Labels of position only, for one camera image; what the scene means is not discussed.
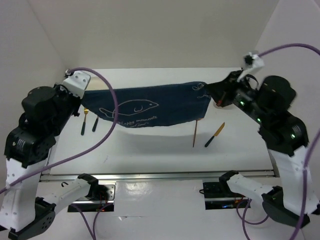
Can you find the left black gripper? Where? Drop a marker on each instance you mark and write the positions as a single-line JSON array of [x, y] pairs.
[[62, 90]]

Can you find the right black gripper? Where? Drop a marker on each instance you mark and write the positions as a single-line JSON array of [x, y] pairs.
[[219, 90]]

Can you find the gold fork green handle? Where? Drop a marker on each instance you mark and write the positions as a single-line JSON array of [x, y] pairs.
[[95, 124], [83, 128]]

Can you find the dark blue cloth placemat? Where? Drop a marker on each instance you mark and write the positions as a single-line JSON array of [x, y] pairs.
[[152, 106]]

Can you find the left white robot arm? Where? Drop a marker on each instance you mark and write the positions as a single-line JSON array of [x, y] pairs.
[[23, 213]]

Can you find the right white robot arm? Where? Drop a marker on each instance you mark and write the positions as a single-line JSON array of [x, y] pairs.
[[286, 138]]

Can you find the beige paper cup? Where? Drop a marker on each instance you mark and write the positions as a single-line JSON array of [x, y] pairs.
[[219, 106]]

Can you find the copper spoon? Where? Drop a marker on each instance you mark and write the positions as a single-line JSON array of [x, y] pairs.
[[195, 133]]

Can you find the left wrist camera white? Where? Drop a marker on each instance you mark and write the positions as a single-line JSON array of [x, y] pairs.
[[77, 83]]

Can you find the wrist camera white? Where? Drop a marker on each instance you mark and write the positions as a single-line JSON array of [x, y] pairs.
[[77, 83], [251, 64]]

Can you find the gold knife green handle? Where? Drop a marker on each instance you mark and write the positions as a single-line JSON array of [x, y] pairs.
[[215, 135]]

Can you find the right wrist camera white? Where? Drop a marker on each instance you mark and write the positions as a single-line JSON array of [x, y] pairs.
[[251, 64]]

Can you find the aluminium rail front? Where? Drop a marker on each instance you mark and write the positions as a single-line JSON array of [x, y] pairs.
[[204, 175]]

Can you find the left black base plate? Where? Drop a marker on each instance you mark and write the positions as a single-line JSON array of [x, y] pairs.
[[105, 198]]

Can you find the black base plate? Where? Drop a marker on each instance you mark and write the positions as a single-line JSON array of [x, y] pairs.
[[217, 198], [105, 198]]

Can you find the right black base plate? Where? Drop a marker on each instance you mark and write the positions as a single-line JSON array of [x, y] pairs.
[[217, 198]]

